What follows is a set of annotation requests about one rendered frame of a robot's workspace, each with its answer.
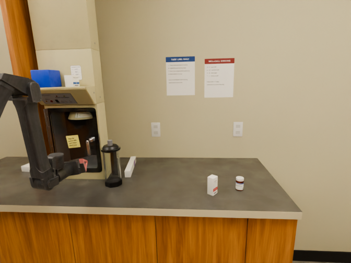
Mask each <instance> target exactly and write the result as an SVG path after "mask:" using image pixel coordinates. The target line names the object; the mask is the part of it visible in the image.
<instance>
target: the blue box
mask: <svg viewBox="0 0 351 263"><path fill-rule="evenodd" d="M30 72H31V78H32V80H34V81H35V82H37V83H38V84H39V86H40V88H49V87H61V86H62V84H61V77H60V71H59V70H49V69H44V70H31V71H30Z"/></svg>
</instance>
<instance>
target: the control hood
mask: <svg viewBox="0 0 351 263"><path fill-rule="evenodd" d="M40 90H41V94H44V93H70V94H71V95H72V96H73V98H74V99H75V100H76V102H77V103H78V104H96V103H97V101H96V91H95V86H84V87H49V88H40ZM39 103H40V104H41V105H74V104H45V103H44V102H43V101H41V102H39Z"/></svg>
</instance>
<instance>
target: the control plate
mask: <svg viewBox="0 0 351 263"><path fill-rule="evenodd" d="M41 95H42V101H43V102H44V103H45V104H78V103H77V102H76V100H75V99H74V98H73V96H72V95H71V94H70V93H44V94H41ZM56 96H58V97H56ZM64 96H65V97H64ZM51 100H52V101H53V102H51ZM55 100H58V101H59V102H56V101H55ZM61 100H62V102H61ZM65 100H66V101H65ZM69 100H71V101H69ZM46 101H47V102H46Z"/></svg>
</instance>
